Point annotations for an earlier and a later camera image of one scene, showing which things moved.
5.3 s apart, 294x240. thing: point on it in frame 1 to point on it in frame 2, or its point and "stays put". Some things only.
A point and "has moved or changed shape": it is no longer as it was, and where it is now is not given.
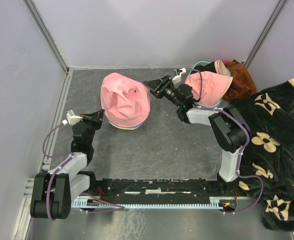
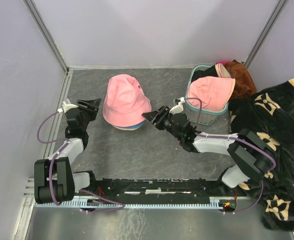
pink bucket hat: x=214 y=85 has moved or changed shape
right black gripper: x=158 y=86 to x=156 y=117
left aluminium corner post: x=43 y=26 stays put
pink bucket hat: x=125 y=100 has moved or changed shape
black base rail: x=163 y=188 stays put
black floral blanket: x=275 y=163 stays put
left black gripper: x=96 y=117 to x=93 y=106
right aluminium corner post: x=265 y=34 stays put
